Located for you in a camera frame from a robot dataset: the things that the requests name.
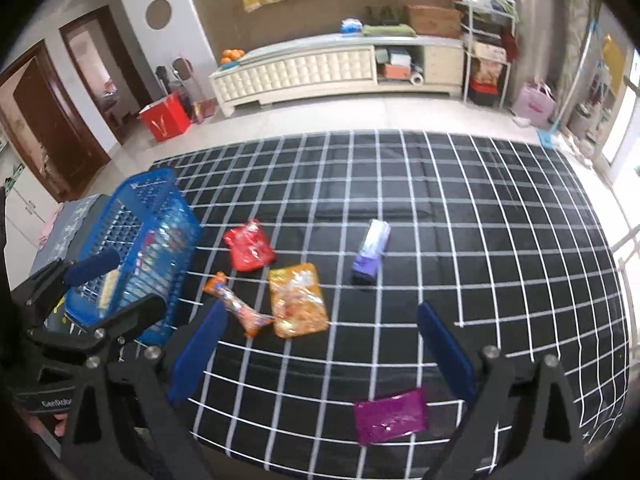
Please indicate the magenta snack packet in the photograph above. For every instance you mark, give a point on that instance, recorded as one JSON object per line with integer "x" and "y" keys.
{"x": 384, "y": 419}

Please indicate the green folded cloth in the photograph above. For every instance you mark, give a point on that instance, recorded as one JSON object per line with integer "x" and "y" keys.
{"x": 397, "y": 30}

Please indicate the cardboard box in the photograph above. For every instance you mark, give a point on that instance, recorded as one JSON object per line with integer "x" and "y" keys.
{"x": 434, "y": 21}

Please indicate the blue plastic basket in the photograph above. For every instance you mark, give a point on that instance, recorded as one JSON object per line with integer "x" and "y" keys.
{"x": 154, "y": 230}

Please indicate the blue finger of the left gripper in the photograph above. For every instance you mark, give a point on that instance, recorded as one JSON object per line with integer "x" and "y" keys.
{"x": 140, "y": 315}
{"x": 89, "y": 269}

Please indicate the orange long snack packet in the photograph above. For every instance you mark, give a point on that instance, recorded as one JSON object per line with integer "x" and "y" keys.
{"x": 252, "y": 321}

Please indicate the brown wooden door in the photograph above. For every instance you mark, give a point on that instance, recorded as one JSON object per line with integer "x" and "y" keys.
{"x": 44, "y": 126}

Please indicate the broom and dustpan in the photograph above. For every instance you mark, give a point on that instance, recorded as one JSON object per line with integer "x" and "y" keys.
{"x": 178, "y": 77}

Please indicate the small red snack packet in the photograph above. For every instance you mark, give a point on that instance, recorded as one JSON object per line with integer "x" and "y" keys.
{"x": 250, "y": 248}

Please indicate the yellow orange snack packet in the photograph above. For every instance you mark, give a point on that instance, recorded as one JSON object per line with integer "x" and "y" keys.
{"x": 297, "y": 304}

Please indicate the oranges on blue plate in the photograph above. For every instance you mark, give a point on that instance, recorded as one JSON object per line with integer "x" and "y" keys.
{"x": 231, "y": 58}

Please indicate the black white grid tablecloth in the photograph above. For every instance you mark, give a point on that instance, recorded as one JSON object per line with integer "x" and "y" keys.
{"x": 499, "y": 237}

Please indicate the pink gift bag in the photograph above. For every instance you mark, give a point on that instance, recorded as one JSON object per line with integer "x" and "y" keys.
{"x": 534, "y": 102}

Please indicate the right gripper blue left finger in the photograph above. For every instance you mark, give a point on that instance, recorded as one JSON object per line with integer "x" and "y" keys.
{"x": 190, "y": 348}

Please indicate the person's left hand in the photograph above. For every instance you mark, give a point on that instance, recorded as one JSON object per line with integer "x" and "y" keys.
{"x": 54, "y": 423}

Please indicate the purple gum pack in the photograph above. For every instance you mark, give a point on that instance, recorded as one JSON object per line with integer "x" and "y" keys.
{"x": 370, "y": 254}

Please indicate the white metal shelf rack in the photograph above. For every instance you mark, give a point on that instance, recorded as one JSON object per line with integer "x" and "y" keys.
{"x": 488, "y": 33}

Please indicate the blue tissue box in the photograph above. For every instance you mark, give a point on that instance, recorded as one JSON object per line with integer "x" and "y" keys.
{"x": 351, "y": 26}

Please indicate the cream tv cabinet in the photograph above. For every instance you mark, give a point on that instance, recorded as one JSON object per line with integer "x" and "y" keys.
{"x": 340, "y": 65}

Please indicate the clear wafer pack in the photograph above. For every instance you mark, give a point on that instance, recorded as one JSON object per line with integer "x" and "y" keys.
{"x": 107, "y": 291}

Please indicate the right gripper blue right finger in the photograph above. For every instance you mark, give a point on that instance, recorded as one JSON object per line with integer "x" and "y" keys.
{"x": 451, "y": 359}

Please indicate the red paper bag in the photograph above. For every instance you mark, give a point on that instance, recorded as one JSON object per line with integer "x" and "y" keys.
{"x": 165, "y": 118}

